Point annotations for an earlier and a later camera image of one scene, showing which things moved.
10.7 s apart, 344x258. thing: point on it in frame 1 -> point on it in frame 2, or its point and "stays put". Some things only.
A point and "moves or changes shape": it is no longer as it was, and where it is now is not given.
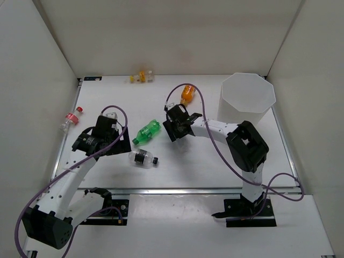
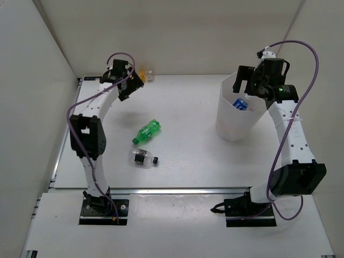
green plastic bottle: (145, 133) stays put
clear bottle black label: (143, 158) stays put
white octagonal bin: (244, 97) stays put
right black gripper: (170, 124) -> (248, 73)
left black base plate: (114, 214) stays put
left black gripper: (122, 146) -> (135, 83)
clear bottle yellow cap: (135, 78) moves or changes shape
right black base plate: (241, 213) stays put
